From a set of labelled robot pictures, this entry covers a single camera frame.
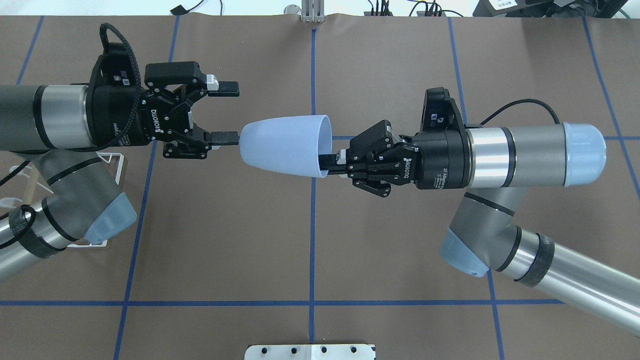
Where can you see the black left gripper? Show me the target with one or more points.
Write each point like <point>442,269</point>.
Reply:
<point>116,120</point>

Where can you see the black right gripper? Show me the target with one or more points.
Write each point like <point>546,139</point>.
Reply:
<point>441,161</point>

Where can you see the light blue plastic cup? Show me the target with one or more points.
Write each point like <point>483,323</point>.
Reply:
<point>288,145</point>

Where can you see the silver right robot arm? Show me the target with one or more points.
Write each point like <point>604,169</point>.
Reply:
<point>367,248</point>

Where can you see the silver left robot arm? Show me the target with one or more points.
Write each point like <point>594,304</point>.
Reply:
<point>58,130</point>

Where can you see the small black phone device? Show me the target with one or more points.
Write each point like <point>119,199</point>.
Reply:
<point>179,10</point>

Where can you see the orange black usb hub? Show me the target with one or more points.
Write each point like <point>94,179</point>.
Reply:
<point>432,10</point>

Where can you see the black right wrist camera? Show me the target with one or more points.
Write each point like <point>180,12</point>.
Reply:
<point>440,111</point>

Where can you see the aluminium frame post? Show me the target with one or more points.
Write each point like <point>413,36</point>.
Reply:
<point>312,11</point>

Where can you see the white pedestal column base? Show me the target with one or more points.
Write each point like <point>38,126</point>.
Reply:
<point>340,351</point>

